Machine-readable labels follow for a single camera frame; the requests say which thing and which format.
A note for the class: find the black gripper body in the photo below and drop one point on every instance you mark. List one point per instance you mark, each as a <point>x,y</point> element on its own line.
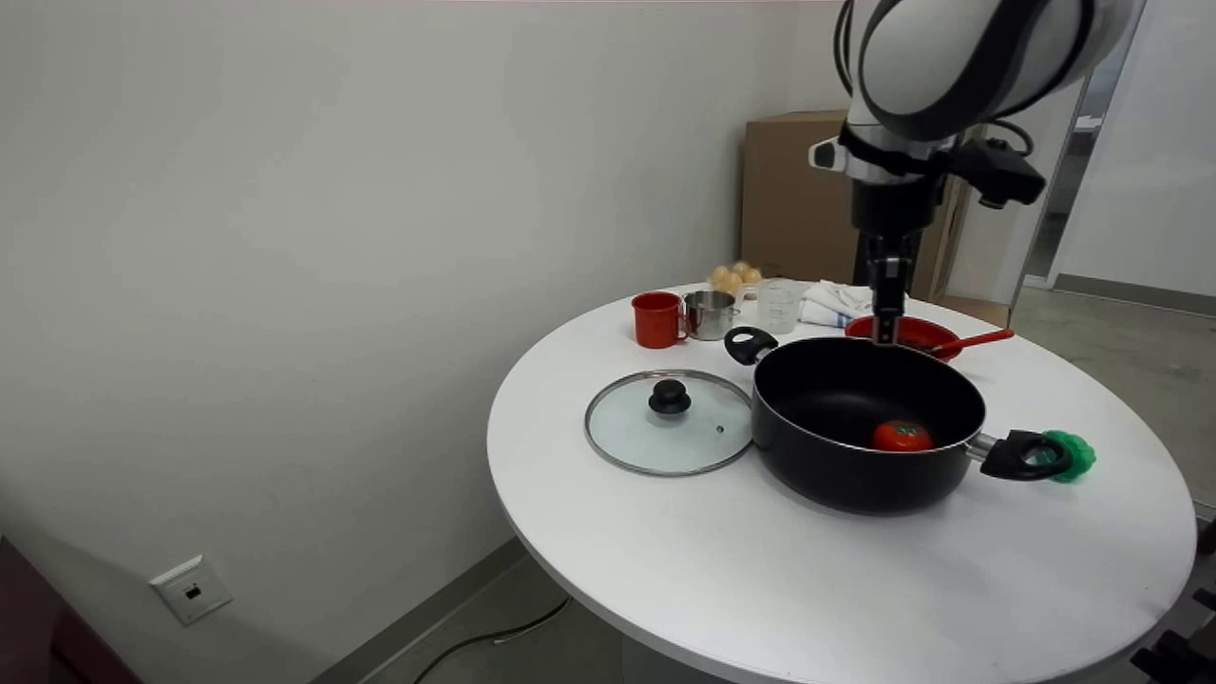
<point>895,212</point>

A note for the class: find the orange toy fruit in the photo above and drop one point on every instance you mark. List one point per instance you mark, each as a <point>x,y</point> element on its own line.
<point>900,439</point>

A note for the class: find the black cooking pot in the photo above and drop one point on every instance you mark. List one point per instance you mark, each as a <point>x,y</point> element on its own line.
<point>861,480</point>

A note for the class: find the green toy broccoli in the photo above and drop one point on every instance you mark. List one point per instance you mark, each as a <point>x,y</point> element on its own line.
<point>1077,456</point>

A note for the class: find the glass lid with black knob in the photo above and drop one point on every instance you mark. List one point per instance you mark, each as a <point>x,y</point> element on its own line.
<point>671,439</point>

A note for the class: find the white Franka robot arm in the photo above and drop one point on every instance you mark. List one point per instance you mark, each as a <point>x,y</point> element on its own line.
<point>963,59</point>

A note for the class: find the white cloth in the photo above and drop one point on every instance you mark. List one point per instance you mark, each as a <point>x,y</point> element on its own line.
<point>836,301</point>

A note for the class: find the red bowl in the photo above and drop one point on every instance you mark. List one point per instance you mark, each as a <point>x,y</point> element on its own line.
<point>931,334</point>

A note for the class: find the clear plastic cup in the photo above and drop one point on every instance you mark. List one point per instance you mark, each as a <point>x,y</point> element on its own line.
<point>780,305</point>

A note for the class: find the small wooden piece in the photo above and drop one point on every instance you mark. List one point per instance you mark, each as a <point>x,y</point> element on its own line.
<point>733,274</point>

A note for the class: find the steel cup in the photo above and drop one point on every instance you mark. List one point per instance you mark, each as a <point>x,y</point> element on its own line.
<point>712,316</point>

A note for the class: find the red mug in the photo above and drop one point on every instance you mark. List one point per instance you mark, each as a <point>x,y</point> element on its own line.
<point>653,320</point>

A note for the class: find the black stand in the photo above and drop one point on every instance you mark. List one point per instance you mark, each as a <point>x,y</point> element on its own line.
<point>1178,648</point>

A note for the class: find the dark red cabinet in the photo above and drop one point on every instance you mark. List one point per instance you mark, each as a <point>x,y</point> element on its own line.
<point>39,629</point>

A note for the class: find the grey door frame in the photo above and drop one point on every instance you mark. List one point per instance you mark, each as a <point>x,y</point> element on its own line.
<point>1077,212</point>

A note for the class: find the white wall outlet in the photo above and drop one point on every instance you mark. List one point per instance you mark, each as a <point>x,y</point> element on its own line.
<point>190,590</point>

